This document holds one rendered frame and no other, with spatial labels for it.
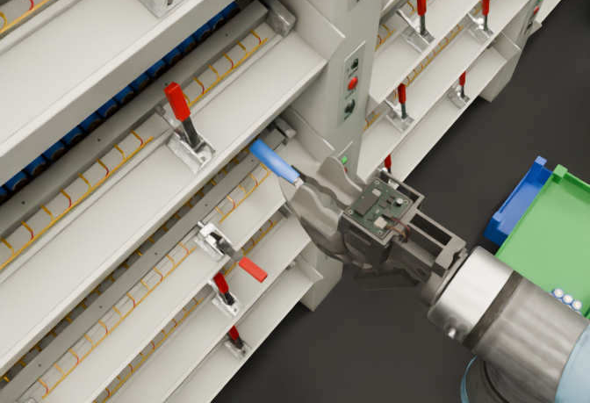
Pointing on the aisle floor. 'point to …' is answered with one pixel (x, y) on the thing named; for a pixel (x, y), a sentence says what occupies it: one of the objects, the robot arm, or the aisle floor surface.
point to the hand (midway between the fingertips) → (294, 181)
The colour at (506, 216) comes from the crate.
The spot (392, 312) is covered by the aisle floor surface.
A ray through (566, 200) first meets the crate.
